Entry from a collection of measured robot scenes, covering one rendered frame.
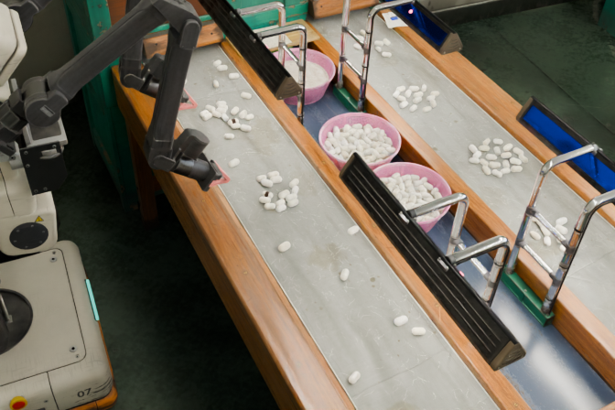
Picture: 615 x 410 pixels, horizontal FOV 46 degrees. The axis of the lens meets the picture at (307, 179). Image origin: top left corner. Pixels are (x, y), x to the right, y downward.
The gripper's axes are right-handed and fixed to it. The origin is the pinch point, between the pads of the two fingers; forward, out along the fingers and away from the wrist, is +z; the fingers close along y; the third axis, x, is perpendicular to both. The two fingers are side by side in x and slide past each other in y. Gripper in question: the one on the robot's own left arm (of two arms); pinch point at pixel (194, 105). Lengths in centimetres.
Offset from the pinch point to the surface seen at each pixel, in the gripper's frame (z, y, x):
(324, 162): 29.0, -32.4, -11.9
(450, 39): 40, -31, -64
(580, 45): 255, 71, -105
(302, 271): 11, -67, 7
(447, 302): -2, -112, -24
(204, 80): 17.9, 27.4, 0.2
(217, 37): 21.6, 41.6, -12.8
